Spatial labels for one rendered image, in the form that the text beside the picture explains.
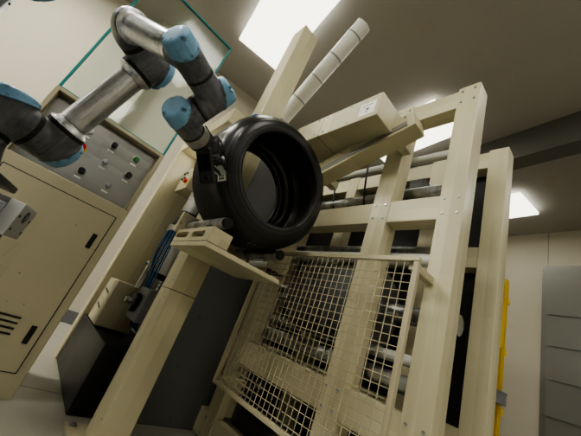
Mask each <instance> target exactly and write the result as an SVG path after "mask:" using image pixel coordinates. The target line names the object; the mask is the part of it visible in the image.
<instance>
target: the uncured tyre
mask: <svg viewBox="0 0 581 436"><path fill-rule="evenodd" d="M215 136H219V138H220V140H221V142H222V143H223V150H222V149H221V148H220V156H221V157H222V156H224V158H225V160H226V161H227V170H226V179H227V180H226V181H224V182H217V175H215V183H212V184H201V183H200V178H199V172H198V165H197V161H196V162H195V167H194V171H193V178H192V187H193V195H194V199H195V205H196V207H197V209H198V211H199V214H200V216H201V218H202V220H204V221H205V220H212V219H218V218H224V217H229V218H231V219H232V220H233V226H232V227H231V228H229V229H221V230H222V231H223V232H225V233H227V234H229V235H231V236H232V237H233V239H232V241H231V243H230V244H231V245H233V246H235V247H240V248H244V249H265V250H276V249H281V248H285V247H288V246H290V245H293V244H295V243H297V242H298V241H300V240H301V239H302V238H303V237H304V236H305V235H306V234H307V233H308V232H309V231H310V230H311V229H312V227H313V226H314V224H315V222H316V219H317V216H318V215H319V211H320V208H321V205H322V196H323V181H322V171H321V167H320V164H319V162H318V159H317V157H316V154H315V152H314V151H313V149H312V147H311V146H310V144H309V142H308V141H307V140H306V139H305V138H304V136H303V135H302V134H301V133H300V132H299V131H298V130H297V129H296V128H294V127H293V126H292V125H290V124H289V123H287V122H285V121H283V120H282V119H279V118H276V117H272V116H268V115H257V116H250V117H246V118H243V119H240V120H238V121H236V122H235V123H233V124H231V125H230V126H228V127H227V128H225V129H224V130H222V131H220V132H218V133H216V134H215ZM247 151H248V152H251V153H252V154H254V155H255V156H257V157H259V158H260V159H261V160H262V161H263V162H264V163H265V165H266V166H267V167H268V169H269V170H270V172H271V174H272V177H273V179H274V183H275V187H276V201H275V206H274V209H273V211H272V213H271V215H270V217H269V218H268V220H267V221H264V220H263V219H262V218H261V217H259V215H258V214H257V213H256V212H255V211H254V209H253V208H252V206H251V204H250V203H249V201H248V199H247V197H246V192H245V190H244V185H243V180H242V167H243V162H244V158H245V154H246V152H247ZM249 241H251V242H252V243H254V244H256V245H257V246H255V247H253V246H251V245H249V244H247V242H249Z"/></svg>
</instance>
